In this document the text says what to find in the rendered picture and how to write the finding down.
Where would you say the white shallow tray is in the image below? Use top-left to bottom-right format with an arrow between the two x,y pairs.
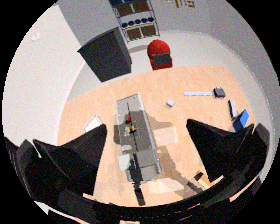
84,113 -> 102,132

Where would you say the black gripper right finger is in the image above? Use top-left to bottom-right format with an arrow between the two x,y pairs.
186,118 -> 255,183

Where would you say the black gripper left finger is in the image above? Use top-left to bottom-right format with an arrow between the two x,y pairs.
32,123 -> 107,196

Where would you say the blue rectangular block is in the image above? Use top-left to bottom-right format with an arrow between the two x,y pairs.
232,109 -> 250,131

